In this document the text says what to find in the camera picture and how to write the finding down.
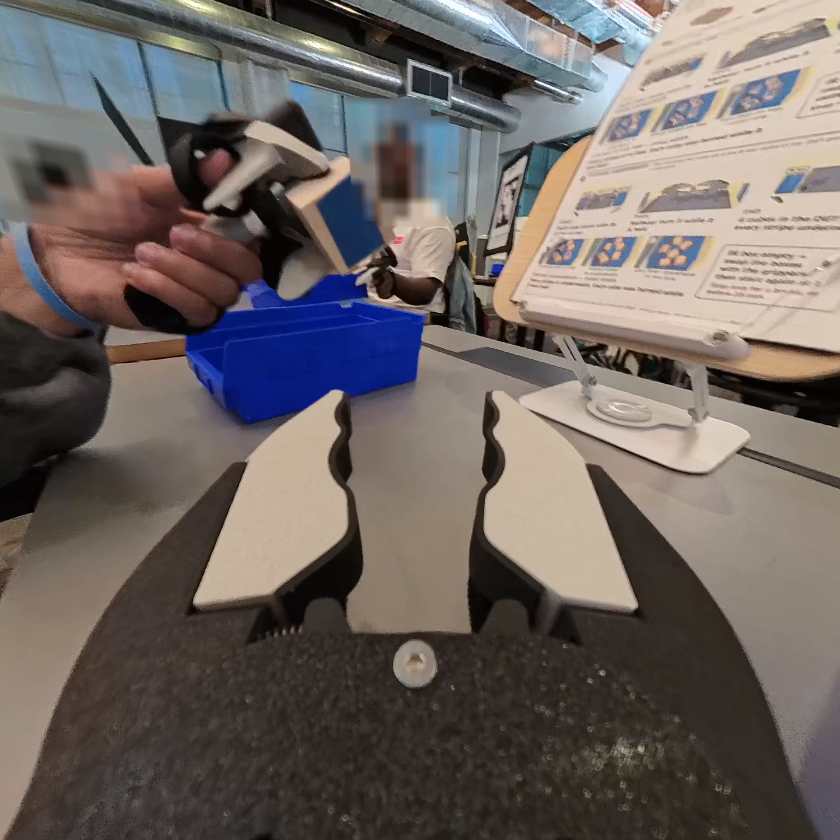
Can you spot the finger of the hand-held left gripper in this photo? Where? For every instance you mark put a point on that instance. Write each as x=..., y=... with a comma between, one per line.
x=289, y=148
x=302, y=279

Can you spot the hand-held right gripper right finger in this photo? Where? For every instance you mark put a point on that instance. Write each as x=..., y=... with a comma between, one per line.
x=554, y=525

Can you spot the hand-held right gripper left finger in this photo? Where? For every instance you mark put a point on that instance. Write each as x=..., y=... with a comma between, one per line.
x=282, y=518

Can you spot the wooden cube with blue stripe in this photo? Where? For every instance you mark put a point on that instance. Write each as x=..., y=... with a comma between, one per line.
x=348, y=223

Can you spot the blue plastic bin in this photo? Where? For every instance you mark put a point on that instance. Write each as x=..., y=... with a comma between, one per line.
x=315, y=367
x=334, y=292

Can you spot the person's left forearm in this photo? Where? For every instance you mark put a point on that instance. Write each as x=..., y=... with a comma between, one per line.
x=46, y=394

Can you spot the person's left hand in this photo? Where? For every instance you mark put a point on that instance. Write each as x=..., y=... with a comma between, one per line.
x=98, y=249

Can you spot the wood and white document stand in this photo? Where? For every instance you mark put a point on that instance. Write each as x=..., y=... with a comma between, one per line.
x=656, y=433

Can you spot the white ceiling vent box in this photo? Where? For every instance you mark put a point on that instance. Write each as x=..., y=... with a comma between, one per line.
x=430, y=82

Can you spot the grey denim jacket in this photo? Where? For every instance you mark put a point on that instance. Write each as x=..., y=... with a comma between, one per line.
x=463, y=289

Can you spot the wooden pole with black end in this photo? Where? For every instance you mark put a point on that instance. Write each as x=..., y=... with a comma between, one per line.
x=121, y=121

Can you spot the grey table with wooden edge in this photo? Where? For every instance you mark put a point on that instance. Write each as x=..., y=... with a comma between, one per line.
x=144, y=351

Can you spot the black framed marker sign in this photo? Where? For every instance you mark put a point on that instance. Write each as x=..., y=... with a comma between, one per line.
x=510, y=197

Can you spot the printed instruction sheet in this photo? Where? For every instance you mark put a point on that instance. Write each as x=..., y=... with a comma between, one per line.
x=656, y=308

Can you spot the blue wristband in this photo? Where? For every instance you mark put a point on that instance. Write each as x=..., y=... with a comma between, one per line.
x=39, y=282

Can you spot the silver ceiling duct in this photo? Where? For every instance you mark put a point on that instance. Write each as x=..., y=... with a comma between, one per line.
x=295, y=56

